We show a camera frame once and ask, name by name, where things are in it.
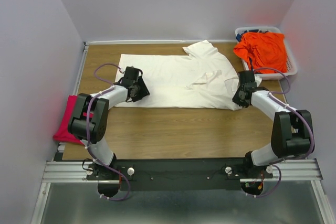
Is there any white t shirt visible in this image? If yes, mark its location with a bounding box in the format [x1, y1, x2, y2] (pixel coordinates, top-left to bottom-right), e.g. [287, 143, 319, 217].
[114, 39, 263, 111]

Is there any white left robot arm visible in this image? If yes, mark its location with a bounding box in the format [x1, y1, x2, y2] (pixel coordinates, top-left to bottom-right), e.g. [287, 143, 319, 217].
[68, 67, 150, 179]

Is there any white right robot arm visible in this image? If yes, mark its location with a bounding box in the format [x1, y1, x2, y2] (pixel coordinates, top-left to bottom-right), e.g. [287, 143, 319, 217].
[233, 70, 315, 178]

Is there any orange t shirt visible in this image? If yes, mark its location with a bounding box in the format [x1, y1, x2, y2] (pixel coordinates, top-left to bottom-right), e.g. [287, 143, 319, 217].
[233, 32, 287, 74]

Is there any blue garment in basket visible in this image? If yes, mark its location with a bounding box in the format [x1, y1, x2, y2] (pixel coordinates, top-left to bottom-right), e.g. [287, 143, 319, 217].
[236, 29, 269, 42]

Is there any folded magenta t shirt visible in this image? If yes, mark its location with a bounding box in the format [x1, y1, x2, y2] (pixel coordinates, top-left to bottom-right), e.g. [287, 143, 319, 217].
[52, 95, 83, 145]

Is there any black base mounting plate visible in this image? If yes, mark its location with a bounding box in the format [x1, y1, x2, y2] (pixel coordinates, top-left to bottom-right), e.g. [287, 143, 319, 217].
[85, 158, 273, 197]

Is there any aluminium frame rail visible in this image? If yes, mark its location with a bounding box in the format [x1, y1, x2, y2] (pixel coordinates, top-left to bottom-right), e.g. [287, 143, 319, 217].
[31, 159, 335, 223]

